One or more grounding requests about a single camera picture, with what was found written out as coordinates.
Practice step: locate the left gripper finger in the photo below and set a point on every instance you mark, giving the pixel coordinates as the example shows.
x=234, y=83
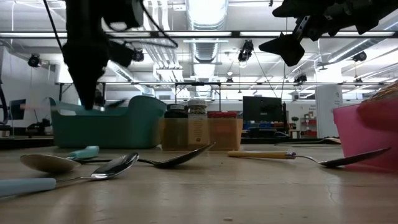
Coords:
x=87, y=90

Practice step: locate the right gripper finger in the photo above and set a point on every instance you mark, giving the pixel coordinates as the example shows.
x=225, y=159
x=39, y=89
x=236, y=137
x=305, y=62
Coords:
x=298, y=9
x=286, y=49

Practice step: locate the green-label glass spice jar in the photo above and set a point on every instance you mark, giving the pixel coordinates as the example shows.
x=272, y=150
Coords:
x=176, y=107

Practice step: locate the smoked paprika tin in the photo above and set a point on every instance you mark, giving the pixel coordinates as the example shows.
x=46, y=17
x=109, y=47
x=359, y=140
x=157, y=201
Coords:
x=222, y=114

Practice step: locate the white-label bagel spice jar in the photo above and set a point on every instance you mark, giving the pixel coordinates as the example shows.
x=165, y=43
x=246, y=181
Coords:
x=197, y=107

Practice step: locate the black background robot arm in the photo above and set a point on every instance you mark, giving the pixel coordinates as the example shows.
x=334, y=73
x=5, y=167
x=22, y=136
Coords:
x=38, y=126

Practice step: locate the person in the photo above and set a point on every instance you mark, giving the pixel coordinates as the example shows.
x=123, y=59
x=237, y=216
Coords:
x=99, y=99

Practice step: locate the green plastic bin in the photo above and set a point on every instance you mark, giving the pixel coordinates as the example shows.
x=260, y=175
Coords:
x=109, y=130

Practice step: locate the large black screen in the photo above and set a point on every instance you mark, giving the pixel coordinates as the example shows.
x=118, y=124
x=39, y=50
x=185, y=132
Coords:
x=264, y=109

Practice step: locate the black computer monitor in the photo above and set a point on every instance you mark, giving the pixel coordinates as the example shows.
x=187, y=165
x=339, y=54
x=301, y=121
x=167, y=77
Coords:
x=18, y=109

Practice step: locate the red storage shelf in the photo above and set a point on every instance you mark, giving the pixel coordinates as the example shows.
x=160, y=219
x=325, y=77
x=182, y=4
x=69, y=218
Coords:
x=309, y=133

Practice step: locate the orange translucent plastic bin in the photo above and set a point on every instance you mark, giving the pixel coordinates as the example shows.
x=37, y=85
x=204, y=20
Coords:
x=230, y=137

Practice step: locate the pink plastic tray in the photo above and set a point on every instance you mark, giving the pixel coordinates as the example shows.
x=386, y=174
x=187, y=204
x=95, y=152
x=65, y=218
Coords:
x=351, y=133

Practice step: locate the black metal spoon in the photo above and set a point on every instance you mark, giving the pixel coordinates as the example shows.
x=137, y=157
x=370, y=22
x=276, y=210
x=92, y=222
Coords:
x=174, y=161

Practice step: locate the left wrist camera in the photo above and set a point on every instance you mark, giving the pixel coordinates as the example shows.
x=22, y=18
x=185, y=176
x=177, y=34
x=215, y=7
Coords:
x=124, y=14

